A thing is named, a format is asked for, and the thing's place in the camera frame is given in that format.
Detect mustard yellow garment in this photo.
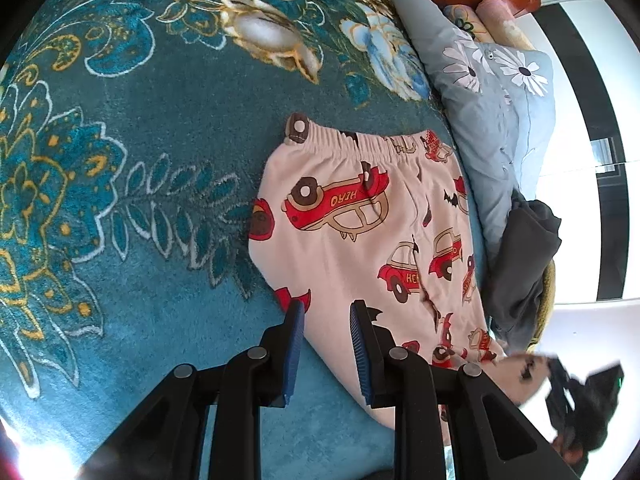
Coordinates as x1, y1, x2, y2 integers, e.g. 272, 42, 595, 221
530, 260, 557, 351

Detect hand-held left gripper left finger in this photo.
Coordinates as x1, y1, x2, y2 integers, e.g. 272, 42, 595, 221
80, 301, 306, 480

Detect teal floral blanket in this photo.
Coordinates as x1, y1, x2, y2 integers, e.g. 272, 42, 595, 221
0, 0, 496, 480

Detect grey floral quilt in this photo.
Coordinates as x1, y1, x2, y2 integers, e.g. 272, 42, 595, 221
390, 0, 556, 261

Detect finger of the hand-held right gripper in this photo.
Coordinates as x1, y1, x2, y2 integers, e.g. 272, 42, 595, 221
544, 356, 573, 433

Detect pink pants with red cars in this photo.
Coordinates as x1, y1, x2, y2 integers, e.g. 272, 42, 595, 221
248, 112, 551, 431

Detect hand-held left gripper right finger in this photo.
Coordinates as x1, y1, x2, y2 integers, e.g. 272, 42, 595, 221
349, 300, 583, 480

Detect dark grey garment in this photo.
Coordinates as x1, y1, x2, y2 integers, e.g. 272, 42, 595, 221
482, 187, 563, 353

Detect pink floral pillow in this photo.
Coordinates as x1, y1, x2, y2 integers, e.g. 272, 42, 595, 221
442, 0, 536, 51

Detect black window frame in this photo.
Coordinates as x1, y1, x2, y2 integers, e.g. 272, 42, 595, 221
537, 0, 640, 306

